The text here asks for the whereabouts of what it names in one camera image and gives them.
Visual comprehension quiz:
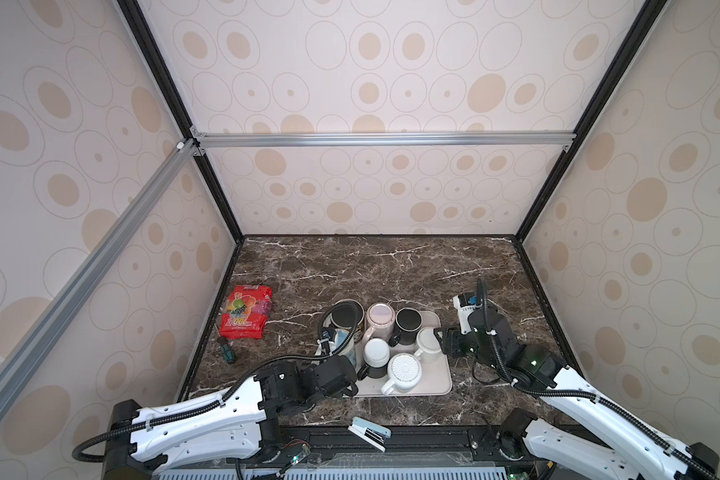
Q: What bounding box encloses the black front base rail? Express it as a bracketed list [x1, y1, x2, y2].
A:
[133, 424, 649, 480]

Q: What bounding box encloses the pink ceramic mug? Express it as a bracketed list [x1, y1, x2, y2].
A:
[362, 303, 396, 341]

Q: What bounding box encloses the red snack bag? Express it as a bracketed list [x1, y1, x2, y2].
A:
[220, 285, 273, 339]

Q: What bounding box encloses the cream white mug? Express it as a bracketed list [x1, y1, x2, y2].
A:
[414, 327, 443, 364]

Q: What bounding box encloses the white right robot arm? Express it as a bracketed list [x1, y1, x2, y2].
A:
[435, 296, 719, 479]

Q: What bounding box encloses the light blue white stapler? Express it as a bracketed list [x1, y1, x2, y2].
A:
[348, 417, 392, 452]

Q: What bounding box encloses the black skull mug red inside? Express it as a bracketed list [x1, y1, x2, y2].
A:
[317, 299, 365, 341]

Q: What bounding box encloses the white ribbed mug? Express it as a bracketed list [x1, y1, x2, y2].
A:
[380, 353, 423, 396]

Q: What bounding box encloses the blue butterfly mug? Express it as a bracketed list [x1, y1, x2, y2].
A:
[318, 326, 357, 367]

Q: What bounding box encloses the small black mug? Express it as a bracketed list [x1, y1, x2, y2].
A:
[388, 307, 422, 347]

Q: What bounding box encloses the black and white mug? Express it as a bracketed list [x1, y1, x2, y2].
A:
[357, 338, 391, 381]

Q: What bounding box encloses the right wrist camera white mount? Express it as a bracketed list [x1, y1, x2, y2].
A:
[453, 292, 480, 335]

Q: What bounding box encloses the beige plastic tray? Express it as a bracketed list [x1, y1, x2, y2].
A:
[356, 341, 452, 397]

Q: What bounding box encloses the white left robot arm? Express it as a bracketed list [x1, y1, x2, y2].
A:
[71, 355, 358, 479]

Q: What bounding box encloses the green handled screwdriver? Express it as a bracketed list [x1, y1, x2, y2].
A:
[217, 336, 236, 365]

